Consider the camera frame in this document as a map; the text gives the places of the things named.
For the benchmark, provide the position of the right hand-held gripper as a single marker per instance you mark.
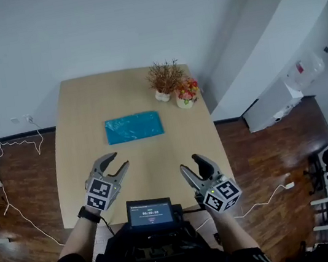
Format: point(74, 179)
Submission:
point(221, 196)

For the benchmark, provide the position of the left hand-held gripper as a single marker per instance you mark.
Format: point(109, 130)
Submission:
point(98, 194)

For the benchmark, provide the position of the teal plastic bag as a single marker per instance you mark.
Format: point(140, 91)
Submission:
point(133, 127)

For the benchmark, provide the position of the person's left forearm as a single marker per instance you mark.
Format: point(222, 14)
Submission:
point(76, 241)

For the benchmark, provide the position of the person's right forearm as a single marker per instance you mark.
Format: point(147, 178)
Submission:
point(233, 230)

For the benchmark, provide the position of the black wristwatch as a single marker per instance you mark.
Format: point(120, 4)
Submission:
point(88, 215)

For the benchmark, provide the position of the black chest-mounted screen device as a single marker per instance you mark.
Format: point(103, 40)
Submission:
point(150, 213)

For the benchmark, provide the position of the colourful flowers in pale pot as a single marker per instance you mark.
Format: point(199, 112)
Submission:
point(187, 92)

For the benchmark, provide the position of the white cabinet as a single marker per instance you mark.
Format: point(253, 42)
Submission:
point(272, 106)

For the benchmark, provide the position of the brown dried plant white pot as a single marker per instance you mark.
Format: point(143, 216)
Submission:
point(163, 76)

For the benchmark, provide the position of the clear water bottle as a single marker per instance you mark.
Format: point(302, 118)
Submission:
point(306, 70)

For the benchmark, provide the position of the white wall socket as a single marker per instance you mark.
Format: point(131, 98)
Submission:
point(20, 119)

